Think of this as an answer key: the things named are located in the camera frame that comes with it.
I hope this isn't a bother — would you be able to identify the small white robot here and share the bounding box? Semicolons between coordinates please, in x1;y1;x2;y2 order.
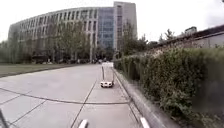
100;64;115;89

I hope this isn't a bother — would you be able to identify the tree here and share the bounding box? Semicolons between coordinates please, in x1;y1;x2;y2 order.
158;28;176;43
119;21;149;58

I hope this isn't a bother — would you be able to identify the grey concrete kerb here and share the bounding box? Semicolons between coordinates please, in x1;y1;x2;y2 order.
112;68;183;128

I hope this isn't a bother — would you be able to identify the row of trees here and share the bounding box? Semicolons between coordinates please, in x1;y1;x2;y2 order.
0;23;116;65

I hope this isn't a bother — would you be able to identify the grey concrete slab pavement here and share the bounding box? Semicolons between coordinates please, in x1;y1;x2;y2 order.
0;63;148;128

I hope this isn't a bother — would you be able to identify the large curved grey building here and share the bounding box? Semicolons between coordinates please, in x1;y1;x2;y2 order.
7;1;138;64

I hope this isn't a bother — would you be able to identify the green hedge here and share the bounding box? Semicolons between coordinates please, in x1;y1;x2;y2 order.
113;46;224;128

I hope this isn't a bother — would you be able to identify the robot's own part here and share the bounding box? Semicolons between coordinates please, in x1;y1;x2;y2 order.
139;116;151;128
77;119;89;128

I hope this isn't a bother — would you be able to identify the grass lawn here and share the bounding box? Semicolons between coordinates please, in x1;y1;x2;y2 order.
0;63;79;78

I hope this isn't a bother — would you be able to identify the building with dark roof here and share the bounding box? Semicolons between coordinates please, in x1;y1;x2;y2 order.
146;23;224;51

